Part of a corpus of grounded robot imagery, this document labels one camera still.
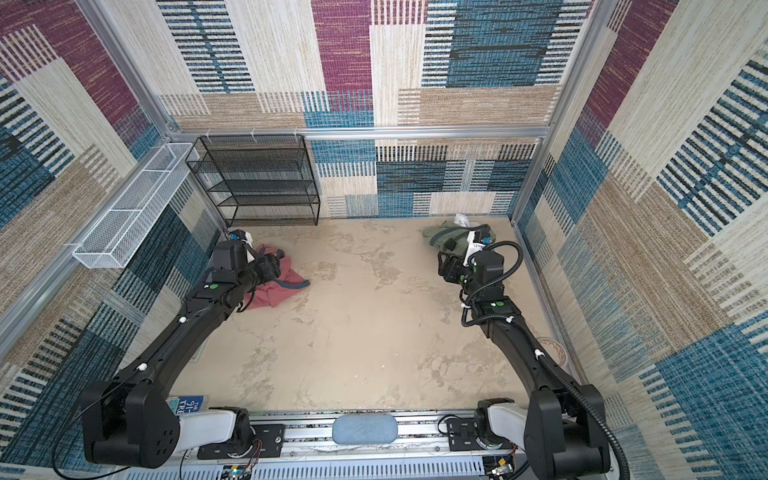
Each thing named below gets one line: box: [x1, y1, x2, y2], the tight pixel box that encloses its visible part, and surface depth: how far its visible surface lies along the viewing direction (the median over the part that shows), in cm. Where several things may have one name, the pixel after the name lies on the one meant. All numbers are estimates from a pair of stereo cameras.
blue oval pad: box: [332, 414, 398, 445], surface depth 74 cm
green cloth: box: [422, 220, 496, 259], surface depth 104 cm
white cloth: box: [454, 213, 470, 227], surface depth 107 cm
